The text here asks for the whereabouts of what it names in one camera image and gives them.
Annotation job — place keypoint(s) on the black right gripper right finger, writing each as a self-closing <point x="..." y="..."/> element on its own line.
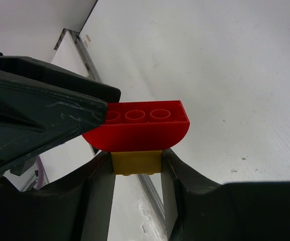
<point x="197" y="208"/>

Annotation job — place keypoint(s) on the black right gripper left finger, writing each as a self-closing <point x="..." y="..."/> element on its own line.
<point x="75" y="207"/>

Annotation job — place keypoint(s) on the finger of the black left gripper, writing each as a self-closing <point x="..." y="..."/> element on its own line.
<point x="36" y="117"/>
<point x="54" y="75"/>

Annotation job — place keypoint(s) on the yellow lego brick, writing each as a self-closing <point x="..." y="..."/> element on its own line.
<point x="130" y="163"/>

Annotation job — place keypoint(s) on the red curved lego brick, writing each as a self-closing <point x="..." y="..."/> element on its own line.
<point x="140" y="126"/>

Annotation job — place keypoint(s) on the aluminium frame rail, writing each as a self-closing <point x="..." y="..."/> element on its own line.
<point x="152" y="195"/>

